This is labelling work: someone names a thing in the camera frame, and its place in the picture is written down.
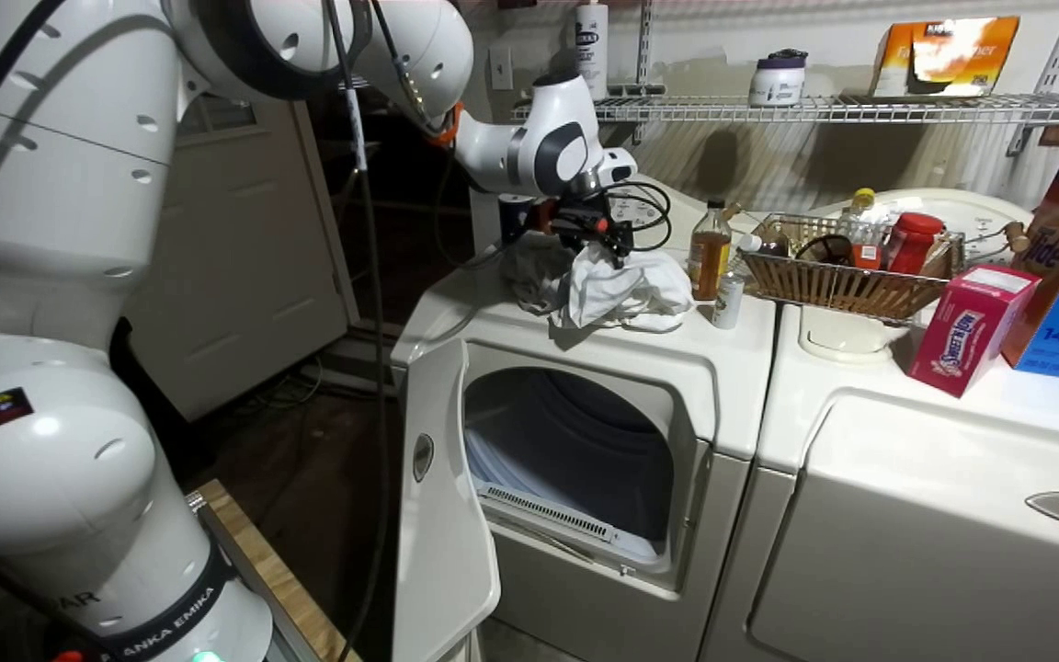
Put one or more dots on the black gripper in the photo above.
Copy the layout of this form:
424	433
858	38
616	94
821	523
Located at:
570	216

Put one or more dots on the white fabric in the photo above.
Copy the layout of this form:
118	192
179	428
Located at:
626	294

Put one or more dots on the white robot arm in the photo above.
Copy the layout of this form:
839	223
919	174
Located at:
54	158

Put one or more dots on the white laundry machine door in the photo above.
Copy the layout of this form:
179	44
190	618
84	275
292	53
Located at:
440	552

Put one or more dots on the white open-front laundry machine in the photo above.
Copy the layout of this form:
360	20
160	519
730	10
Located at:
578	613

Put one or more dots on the white closed laundry machine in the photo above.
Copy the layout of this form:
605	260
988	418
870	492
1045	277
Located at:
919	552

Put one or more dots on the black cylindrical cup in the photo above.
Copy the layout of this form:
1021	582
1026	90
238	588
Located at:
517	219

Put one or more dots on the amber liquid bottle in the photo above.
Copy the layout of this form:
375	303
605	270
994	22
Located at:
716	260

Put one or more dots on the small silver can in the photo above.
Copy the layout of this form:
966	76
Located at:
730	303

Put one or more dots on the white plastic bottle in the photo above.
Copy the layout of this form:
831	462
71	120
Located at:
589	38

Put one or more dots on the white jar with dark lid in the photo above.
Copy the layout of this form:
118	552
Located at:
777	86

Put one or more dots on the wicker basket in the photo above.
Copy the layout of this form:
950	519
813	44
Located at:
843	293

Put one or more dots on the yellow capped bottle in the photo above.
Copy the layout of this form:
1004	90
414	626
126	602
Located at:
860	233

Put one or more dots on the white round lid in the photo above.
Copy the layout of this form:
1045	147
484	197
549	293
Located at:
848	341

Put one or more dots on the red jar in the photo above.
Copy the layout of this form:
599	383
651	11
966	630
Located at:
917	239

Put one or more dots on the white panel door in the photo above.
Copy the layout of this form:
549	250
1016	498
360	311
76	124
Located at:
249	270

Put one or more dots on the pink cardboard box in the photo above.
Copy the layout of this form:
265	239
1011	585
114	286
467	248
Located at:
966	337

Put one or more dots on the orange package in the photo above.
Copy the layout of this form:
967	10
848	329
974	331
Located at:
947	55

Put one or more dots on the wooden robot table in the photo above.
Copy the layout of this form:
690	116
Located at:
265	571

